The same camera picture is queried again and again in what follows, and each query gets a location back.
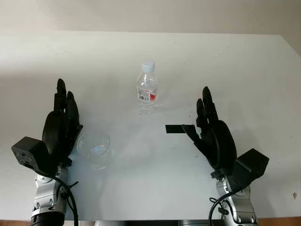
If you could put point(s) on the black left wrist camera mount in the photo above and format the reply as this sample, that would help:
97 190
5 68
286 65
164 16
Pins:
28 153

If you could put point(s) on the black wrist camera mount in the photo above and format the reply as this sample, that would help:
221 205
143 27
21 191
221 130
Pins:
249 164
28 153

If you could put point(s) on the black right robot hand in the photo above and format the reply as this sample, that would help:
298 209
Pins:
218 141

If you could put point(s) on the black tape strip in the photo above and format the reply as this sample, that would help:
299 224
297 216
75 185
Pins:
174 129

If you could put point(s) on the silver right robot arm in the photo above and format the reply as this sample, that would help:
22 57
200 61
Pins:
237 200

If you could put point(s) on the clear plastic water bottle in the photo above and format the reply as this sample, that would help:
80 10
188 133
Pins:
147 91

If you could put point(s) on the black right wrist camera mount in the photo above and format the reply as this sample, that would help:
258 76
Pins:
249 164

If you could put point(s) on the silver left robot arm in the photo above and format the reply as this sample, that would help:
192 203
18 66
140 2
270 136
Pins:
44 190

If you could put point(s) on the clear glass cup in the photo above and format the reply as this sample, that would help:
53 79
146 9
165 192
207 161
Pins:
95 147

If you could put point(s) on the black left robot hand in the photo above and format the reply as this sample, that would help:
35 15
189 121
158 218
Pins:
56 127

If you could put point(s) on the grey robot torso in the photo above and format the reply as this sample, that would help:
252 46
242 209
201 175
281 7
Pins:
150 223

